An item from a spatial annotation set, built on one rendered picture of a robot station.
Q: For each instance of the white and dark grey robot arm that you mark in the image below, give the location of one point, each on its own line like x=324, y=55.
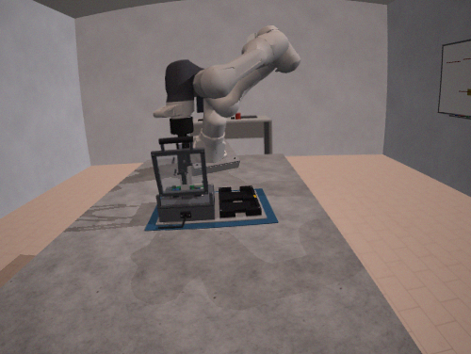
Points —
x=223, y=86

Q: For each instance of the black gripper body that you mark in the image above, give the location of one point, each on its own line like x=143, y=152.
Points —
x=181, y=127

